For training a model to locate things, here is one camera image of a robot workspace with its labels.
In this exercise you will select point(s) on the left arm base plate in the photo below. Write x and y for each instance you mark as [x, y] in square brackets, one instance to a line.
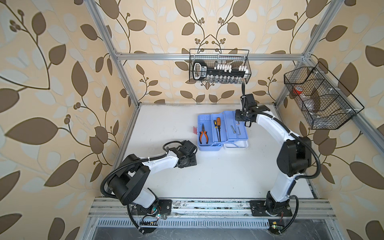
[160, 206]

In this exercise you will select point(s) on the back black wire basket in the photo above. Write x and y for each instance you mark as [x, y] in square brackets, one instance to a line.
[234, 57]

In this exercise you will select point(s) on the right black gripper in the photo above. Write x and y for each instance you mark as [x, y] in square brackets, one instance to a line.
[237, 115]

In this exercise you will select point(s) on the orange wooden handled screwdriver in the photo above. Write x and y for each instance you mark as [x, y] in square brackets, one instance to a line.
[219, 125]

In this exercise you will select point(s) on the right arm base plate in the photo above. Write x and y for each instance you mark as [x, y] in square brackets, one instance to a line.
[270, 208]

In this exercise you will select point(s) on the white blue plastic toolbox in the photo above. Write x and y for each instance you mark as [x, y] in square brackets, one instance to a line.
[229, 140]

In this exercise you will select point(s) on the black socket set holder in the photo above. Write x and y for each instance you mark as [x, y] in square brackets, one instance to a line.
[213, 71]

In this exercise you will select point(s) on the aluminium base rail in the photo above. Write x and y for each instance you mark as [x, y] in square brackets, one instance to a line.
[219, 208]

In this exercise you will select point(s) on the right black wire basket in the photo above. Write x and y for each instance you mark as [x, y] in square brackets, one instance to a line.
[330, 105]

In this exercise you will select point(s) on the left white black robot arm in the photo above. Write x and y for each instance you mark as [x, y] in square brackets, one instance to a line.
[126, 183]

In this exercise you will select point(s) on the aluminium frame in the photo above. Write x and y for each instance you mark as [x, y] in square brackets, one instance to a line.
[340, 60]

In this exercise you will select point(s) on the black wire basket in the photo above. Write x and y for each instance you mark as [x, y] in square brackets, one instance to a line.
[234, 57]
[330, 105]

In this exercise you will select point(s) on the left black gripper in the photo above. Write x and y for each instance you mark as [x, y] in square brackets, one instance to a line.
[194, 161]

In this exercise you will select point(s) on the red capped clear bottle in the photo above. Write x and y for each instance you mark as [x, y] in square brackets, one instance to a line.
[299, 92]

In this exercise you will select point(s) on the orange handled pliers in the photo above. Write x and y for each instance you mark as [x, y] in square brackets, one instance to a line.
[203, 137]

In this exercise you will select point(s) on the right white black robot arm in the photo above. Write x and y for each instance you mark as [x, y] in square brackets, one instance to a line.
[296, 159]

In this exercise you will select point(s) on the yellow black handled screwdriver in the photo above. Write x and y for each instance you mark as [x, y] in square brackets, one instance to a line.
[217, 131]

